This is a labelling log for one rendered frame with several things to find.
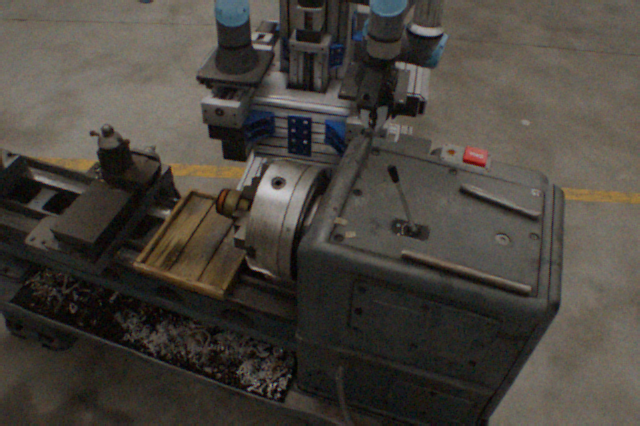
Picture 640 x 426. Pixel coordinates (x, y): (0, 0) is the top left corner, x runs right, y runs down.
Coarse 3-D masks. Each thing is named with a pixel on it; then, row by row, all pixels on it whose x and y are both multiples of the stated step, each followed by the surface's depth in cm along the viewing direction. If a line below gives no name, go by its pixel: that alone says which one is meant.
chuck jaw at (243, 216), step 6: (240, 210) 146; (234, 216) 145; (240, 216) 144; (246, 216) 145; (234, 222) 146; (240, 222) 143; (246, 222) 143; (234, 228) 143; (240, 228) 141; (240, 234) 139; (234, 240) 139; (240, 240) 139; (234, 246) 141; (240, 246) 140; (252, 252) 138
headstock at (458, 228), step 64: (384, 192) 131; (448, 192) 132; (512, 192) 133; (320, 256) 119; (384, 256) 117; (448, 256) 118; (512, 256) 119; (320, 320) 137; (384, 320) 129; (448, 320) 122; (512, 320) 117
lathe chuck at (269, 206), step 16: (288, 160) 148; (272, 176) 136; (288, 176) 136; (256, 192) 134; (272, 192) 134; (288, 192) 133; (256, 208) 133; (272, 208) 132; (256, 224) 133; (272, 224) 132; (256, 240) 134; (272, 240) 133; (256, 256) 137; (272, 256) 135; (272, 272) 141
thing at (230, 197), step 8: (224, 192) 149; (232, 192) 148; (240, 192) 148; (216, 200) 148; (224, 200) 148; (232, 200) 147; (240, 200) 148; (248, 200) 148; (216, 208) 149; (224, 208) 147; (232, 208) 147; (240, 208) 147; (248, 208) 147
